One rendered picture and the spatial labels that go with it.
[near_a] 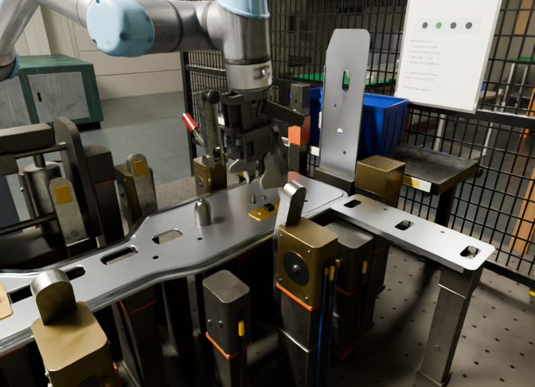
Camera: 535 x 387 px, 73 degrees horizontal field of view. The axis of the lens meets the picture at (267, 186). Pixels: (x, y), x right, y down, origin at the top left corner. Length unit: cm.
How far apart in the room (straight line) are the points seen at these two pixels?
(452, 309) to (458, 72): 59
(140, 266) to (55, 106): 494
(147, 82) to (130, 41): 766
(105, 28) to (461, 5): 81
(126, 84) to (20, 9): 707
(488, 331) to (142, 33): 94
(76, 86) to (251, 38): 498
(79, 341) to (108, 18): 38
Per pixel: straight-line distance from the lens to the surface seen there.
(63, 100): 549
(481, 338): 101
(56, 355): 46
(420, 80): 110
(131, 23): 53
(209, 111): 84
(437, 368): 85
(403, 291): 106
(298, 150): 105
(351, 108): 88
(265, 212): 73
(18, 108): 545
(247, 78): 59
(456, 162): 104
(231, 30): 59
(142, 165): 78
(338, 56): 89
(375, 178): 84
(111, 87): 798
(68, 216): 74
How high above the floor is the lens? 135
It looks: 24 degrees down
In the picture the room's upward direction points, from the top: straight up
